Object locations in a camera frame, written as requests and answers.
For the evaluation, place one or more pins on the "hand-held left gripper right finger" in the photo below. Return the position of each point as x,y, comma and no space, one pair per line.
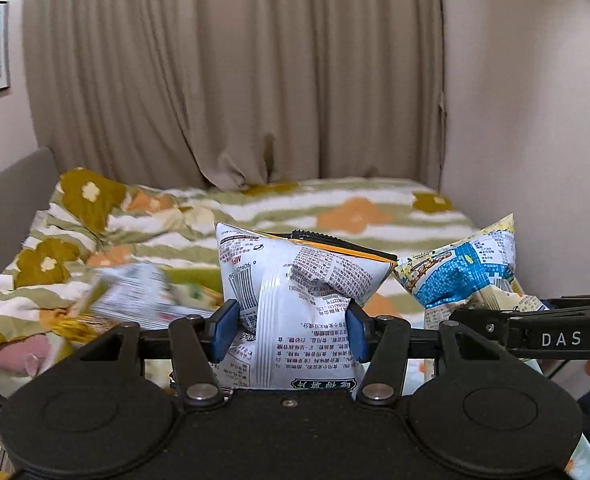
357,332

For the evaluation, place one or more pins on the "pink plush toy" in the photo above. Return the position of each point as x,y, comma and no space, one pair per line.
20,355

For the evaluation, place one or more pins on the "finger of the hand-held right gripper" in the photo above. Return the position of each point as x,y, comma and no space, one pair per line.
525,335

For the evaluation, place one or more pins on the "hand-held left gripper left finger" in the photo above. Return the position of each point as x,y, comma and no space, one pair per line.
223,331

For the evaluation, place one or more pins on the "blue and white snack packet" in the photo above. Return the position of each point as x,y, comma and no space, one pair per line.
455,275

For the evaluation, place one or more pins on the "grey headboard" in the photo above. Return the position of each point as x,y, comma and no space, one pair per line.
10,200

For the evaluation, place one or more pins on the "white and gold snack packet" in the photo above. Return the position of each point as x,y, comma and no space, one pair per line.
135,295

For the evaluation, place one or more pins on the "beige curtain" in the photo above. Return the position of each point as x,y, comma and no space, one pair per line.
235,60

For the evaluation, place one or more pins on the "floral green striped blanket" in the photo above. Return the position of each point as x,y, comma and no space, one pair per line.
285,205

